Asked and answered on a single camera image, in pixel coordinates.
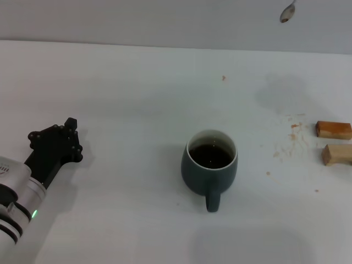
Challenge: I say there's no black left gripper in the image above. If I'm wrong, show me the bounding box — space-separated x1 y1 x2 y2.
24 117 84 189

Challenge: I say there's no dark grey ceramic cup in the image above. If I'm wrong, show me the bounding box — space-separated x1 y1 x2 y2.
180 129 239 213

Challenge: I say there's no pink handled metal spoon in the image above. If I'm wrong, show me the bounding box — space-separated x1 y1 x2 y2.
279 0 298 24

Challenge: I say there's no stained orange wooden block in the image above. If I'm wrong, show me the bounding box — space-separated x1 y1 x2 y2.
315 120 352 140

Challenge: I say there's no plain light wooden block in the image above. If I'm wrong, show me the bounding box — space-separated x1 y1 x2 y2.
321 144 352 167

